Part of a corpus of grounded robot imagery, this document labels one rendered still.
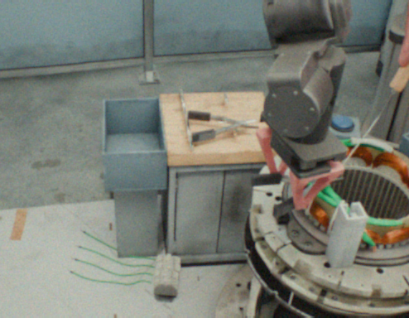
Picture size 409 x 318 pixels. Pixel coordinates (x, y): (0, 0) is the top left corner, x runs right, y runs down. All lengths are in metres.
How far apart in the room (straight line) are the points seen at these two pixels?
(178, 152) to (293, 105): 0.42
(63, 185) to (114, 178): 1.56
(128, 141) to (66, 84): 2.16
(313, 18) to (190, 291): 0.66
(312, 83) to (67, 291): 0.71
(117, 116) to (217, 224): 0.28
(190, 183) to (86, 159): 1.70
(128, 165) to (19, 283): 0.34
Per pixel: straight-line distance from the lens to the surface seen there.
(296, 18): 0.60
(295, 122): 0.57
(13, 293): 1.14
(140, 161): 0.97
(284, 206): 0.71
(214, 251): 1.14
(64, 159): 2.69
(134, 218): 1.09
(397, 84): 0.74
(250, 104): 1.09
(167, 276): 1.08
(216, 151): 0.96
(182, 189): 1.01
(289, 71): 0.56
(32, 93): 3.20
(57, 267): 1.17
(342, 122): 1.12
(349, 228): 0.71
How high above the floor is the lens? 1.65
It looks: 39 degrees down
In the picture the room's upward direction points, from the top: straight up
